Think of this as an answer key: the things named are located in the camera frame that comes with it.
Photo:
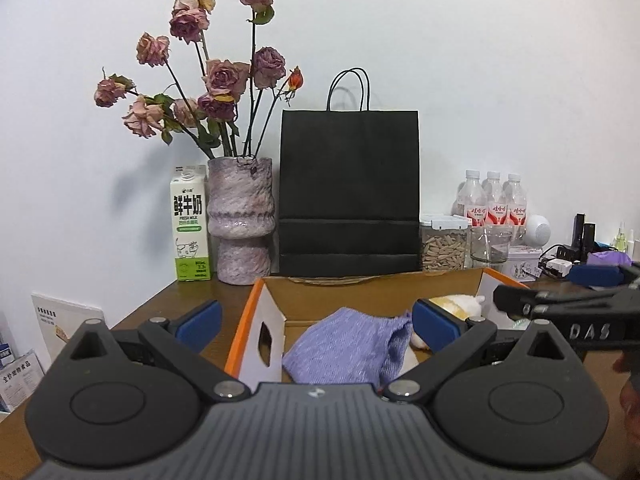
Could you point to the white tissue box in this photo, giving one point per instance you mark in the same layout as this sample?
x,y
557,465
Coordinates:
x,y
520,265

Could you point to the white flat carton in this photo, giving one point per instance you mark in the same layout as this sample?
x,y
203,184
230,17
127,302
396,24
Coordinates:
x,y
65,330

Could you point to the clear jar of seeds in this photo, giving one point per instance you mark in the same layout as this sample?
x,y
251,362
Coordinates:
x,y
444,250

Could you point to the bunch of dried roses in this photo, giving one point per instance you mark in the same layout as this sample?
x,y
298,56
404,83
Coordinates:
x,y
222,77

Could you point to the purple tissue pack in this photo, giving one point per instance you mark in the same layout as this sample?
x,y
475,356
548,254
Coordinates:
x,y
607,259

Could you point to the person's right hand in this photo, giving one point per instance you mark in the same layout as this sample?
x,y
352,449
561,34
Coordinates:
x,y
632,400

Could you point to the small green spray bottle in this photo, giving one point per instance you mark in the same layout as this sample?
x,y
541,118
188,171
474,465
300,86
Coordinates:
x,y
621,240

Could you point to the pink marbled vase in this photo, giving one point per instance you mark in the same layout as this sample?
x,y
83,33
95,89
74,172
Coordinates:
x,y
240,220

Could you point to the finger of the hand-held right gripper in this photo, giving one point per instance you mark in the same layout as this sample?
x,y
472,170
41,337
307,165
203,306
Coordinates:
x,y
595,275
540,302

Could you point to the white green milk carton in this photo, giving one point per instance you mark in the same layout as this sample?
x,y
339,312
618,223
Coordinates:
x,y
190,220

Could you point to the black desk gadget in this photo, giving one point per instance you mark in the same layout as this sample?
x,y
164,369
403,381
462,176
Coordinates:
x,y
585,237

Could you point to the white round speaker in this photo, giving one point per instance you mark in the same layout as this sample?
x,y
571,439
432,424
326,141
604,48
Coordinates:
x,y
537,230

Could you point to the black paper bag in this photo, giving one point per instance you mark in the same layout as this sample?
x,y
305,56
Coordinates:
x,y
350,185

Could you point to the white paper bag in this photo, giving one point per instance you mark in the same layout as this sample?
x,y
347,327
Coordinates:
x,y
635,245

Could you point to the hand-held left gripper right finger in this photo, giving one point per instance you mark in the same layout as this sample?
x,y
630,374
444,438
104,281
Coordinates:
x,y
434,327

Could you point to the glass beaker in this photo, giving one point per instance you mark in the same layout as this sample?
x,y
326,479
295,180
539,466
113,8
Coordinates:
x,y
490,247

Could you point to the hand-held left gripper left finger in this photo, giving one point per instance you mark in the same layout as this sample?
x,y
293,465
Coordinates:
x,y
202,322

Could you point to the red cardboard box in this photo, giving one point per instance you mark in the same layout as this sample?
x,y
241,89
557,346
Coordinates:
x,y
350,300

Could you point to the yellow white plush toy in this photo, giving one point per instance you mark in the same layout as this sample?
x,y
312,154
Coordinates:
x,y
465,305

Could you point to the wooden desktop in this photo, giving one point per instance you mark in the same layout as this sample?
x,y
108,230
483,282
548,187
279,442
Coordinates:
x,y
160,305

